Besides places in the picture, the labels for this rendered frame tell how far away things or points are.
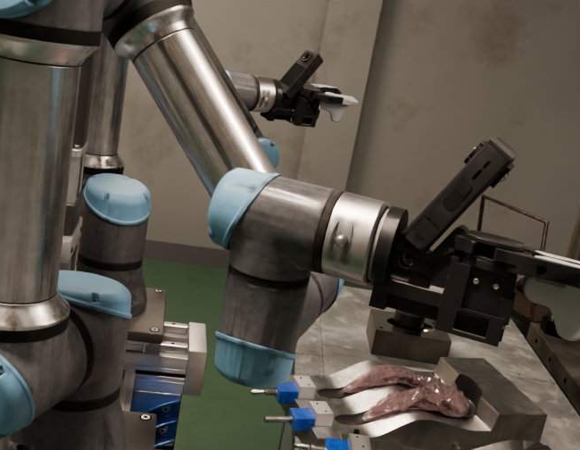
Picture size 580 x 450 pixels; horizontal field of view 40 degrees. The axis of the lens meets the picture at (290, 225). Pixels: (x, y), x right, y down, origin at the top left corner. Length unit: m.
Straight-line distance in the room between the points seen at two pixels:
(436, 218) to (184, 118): 0.31
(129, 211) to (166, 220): 3.55
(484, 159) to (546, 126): 4.66
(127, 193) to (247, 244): 0.75
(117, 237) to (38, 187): 0.64
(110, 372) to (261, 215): 0.38
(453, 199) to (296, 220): 0.13
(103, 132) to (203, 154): 0.71
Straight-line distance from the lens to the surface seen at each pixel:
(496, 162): 0.67
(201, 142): 0.84
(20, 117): 0.79
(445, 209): 0.67
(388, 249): 0.67
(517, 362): 2.34
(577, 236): 2.60
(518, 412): 1.76
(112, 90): 1.53
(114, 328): 0.97
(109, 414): 1.03
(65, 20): 0.76
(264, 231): 0.69
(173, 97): 0.85
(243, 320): 0.72
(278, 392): 1.69
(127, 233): 1.44
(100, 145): 1.54
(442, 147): 5.11
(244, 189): 0.70
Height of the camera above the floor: 1.62
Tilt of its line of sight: 15 degrees down
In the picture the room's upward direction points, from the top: 10 degrees clockwise
